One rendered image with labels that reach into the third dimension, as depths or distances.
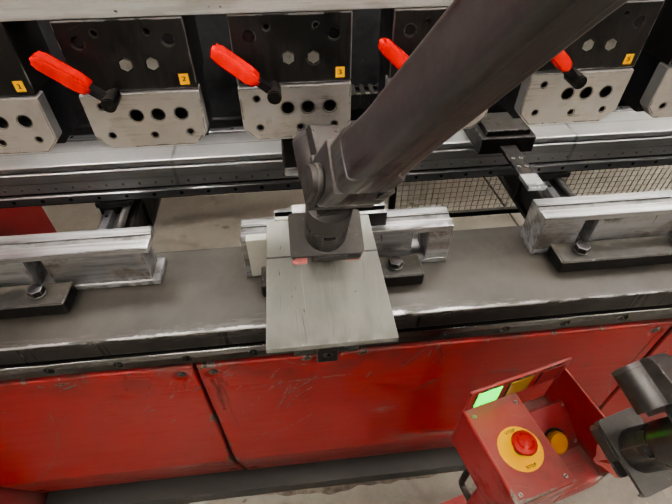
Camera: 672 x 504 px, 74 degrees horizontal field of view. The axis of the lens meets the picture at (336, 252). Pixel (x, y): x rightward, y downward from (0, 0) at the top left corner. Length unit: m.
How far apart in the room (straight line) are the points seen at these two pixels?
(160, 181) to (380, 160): 0.75
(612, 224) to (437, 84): 0.76
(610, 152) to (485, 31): 1.01
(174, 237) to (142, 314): 1.52
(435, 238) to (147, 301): 0.54
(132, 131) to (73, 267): 0.33
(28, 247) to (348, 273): 0.57
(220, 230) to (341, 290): 1.71
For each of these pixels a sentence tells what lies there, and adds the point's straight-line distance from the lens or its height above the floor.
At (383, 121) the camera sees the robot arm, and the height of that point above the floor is 1.34.
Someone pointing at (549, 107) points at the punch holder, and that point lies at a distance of 0.75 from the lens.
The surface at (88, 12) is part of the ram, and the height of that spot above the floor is 1.35.
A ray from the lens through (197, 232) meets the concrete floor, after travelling 2.36.
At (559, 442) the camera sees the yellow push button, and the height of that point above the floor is 0.73.
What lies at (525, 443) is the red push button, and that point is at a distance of 0.81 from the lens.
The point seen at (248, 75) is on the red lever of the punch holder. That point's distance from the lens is 0.58.
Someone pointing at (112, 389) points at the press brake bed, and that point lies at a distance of 1.00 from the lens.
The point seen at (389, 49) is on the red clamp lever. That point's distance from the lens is 0.59.
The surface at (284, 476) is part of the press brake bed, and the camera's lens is 1.55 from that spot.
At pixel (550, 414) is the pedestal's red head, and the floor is 0.74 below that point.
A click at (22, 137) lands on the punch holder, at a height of 1.20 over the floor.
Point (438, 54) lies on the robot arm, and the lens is 0.30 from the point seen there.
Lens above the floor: 1.51
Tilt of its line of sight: 45 degrees down
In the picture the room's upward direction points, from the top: straight up
